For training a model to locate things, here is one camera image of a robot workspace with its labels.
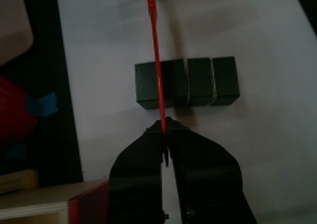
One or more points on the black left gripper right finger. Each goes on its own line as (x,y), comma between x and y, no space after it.
(206,178)

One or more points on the light wooden box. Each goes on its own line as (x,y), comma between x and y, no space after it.
(16,181)

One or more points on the narrow dark green sushi piece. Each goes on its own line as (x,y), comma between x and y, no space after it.
(200,81)
(226,79)

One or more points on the white cutting board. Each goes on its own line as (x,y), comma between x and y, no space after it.
(256,33)

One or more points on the wide dark green sushi piece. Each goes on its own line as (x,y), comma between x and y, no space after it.
(146,82)

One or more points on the blue flat piece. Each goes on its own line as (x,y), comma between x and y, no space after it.
(43,104)

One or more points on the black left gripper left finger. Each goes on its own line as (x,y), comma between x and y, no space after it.
(137,178)

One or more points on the wooden drawer with red front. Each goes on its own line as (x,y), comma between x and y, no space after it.
(36,200)

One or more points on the pink rectangular plate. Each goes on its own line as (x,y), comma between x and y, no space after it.
(12,21)

